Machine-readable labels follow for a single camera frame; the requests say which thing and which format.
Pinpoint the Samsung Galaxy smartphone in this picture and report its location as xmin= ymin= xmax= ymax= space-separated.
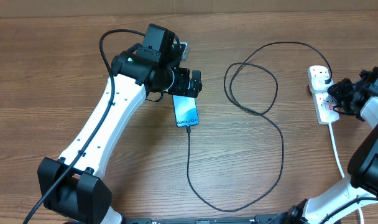
xmin=172 ymin=95 xmax=199 ymax=128

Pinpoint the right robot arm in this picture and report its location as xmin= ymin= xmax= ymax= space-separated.
xmin=270 ymin=65 xmax=378 ymax=224

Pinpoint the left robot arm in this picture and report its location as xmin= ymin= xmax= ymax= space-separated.
xmin=37 ymin=24 xmax=202 ymax=223

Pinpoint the white charger plug adapter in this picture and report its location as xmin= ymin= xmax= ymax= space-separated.
xmin=309 ymin=77 xmax=333 ymax=94

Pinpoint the white power strip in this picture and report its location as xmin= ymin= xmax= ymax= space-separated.
xmin=307 ymin=65 xmax=339 ymax=124

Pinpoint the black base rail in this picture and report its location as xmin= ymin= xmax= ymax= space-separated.
xmin=121 ymin=212 xmax=287 ymax=224

